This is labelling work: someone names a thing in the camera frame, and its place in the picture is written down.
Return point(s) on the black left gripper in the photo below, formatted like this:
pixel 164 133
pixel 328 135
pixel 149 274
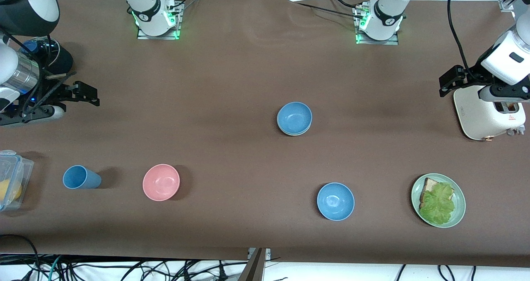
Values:
pixel 472 77

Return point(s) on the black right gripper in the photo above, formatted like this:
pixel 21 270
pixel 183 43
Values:
pixel 57 94

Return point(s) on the blue bowl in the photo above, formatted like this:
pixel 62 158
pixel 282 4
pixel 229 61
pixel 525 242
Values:
pixel 294 117
pixel 335 201

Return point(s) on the green bowl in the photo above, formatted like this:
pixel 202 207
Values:
pixel 295 134

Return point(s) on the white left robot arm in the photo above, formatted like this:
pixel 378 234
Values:
pixel 389 12

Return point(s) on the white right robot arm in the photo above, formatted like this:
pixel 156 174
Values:
pixel 143 3

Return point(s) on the pink bowl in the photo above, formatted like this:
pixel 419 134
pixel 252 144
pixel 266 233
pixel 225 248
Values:
pixel 161 182

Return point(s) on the cream toaster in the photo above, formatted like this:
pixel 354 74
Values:
pixel 476 115

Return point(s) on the dark bread slice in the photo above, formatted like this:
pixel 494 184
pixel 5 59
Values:
pixel 507 106

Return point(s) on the blue cup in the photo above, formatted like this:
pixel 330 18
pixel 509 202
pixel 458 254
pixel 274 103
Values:
pixel 80 177

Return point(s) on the clear plastic container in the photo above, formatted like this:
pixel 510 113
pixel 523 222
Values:
pixel 18 165

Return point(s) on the toast slice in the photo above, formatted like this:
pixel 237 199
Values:
pixel 430 185

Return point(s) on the yellow lemon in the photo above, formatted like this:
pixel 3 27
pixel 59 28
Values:
pixel 10 190

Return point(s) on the green lettuce leaf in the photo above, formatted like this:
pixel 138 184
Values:
pixel 438 206

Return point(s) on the green plate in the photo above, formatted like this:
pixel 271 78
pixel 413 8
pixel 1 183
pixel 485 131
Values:
pixel 458 214

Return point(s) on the brown table cover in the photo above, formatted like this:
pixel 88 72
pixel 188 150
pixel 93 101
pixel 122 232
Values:
pixel 248 86

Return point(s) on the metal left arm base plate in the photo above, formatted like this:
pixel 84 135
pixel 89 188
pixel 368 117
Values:
pixel 389 42

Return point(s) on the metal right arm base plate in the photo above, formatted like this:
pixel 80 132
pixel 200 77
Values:
pixel 159 37

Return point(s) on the silver table bracket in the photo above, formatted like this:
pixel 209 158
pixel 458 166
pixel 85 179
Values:
pixel 267 253

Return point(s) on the dark metal post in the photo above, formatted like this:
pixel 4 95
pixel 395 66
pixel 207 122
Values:
pixel 253 268

